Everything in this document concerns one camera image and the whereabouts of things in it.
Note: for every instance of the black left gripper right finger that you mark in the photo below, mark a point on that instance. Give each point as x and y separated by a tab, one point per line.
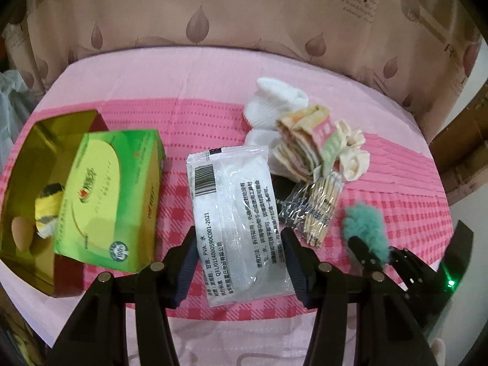
387	333

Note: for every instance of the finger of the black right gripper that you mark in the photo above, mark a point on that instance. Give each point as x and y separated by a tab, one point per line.
367	259

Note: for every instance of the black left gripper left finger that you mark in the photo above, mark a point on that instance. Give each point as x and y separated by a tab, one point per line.
96	334

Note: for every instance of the teal fluffy pompom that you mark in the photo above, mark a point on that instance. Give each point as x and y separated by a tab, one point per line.
367	223

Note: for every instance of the cotton swab packet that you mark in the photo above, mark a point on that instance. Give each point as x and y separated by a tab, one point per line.
310	207

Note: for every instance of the cream fabric scrunchie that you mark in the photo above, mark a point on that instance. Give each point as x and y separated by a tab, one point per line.
353	161

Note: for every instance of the white plastic wipe packet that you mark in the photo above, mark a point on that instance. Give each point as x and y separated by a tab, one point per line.
237	225

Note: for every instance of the beige makeup sponge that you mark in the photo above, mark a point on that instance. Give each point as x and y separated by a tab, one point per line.
23	231

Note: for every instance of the colourful striped towel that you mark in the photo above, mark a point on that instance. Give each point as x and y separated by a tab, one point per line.
309	143

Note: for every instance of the yellow black plush toy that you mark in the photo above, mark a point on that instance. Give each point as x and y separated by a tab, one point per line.
47	207

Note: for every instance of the white sock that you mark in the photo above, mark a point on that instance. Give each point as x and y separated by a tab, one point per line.
263	137
273	99

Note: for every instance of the pink checked tablecloth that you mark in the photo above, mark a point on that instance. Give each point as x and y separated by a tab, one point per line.
194	98

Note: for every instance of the green tissue box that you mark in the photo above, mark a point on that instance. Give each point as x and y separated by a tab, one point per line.
108	214

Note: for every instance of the gold red cardboard box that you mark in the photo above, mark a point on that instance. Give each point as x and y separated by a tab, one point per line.
44	156

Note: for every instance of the beige leaf print curtain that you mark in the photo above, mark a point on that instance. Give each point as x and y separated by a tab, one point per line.
419	53

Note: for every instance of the grey plastic bag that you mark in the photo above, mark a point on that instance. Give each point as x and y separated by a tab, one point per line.
17	102

